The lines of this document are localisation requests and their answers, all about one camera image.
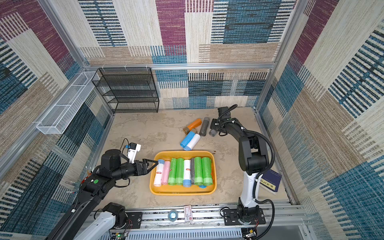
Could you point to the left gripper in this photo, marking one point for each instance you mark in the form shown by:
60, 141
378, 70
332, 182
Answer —
143, 171

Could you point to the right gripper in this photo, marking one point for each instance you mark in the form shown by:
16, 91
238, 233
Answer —
217, 125

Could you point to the white blue trash bag roll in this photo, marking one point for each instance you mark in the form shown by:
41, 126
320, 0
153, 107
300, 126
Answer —
159, 173

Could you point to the pink trash bag roll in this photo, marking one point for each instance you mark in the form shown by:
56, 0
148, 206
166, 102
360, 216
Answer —
166, 171

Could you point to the light blue trash bag roll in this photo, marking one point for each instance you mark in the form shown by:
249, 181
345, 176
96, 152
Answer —
188, 138

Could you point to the white blue-end trash bag roll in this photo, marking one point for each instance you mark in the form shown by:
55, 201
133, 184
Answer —
193, 142

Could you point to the short green trash bag roll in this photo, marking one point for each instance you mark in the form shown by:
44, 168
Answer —
179, 172

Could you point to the dark grey trash bag roll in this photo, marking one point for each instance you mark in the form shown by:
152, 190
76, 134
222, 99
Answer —
192, 171

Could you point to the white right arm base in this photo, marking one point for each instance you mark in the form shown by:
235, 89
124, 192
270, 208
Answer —
248, 210

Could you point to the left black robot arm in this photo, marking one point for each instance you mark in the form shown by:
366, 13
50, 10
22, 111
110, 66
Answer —
90, 194

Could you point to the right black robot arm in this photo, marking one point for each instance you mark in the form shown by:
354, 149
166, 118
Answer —
255, 154

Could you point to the orange trash bag roll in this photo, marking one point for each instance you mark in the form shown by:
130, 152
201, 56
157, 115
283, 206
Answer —
192, 125

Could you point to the red pen cup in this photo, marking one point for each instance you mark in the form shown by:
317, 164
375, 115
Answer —
77, 184

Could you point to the white red label card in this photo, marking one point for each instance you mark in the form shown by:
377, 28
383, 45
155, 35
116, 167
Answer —
188, 213

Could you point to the dark blue notebook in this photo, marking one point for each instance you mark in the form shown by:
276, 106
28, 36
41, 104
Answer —
271, 181

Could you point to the black mesh shelf rack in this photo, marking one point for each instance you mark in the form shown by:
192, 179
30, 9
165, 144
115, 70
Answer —
127, 90

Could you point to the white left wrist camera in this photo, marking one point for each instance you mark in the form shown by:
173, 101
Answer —
132, 150

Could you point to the tape roll on rail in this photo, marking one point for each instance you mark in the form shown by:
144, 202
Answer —
172, 215

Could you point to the white wire mesh basket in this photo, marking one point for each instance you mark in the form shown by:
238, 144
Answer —
58, 118

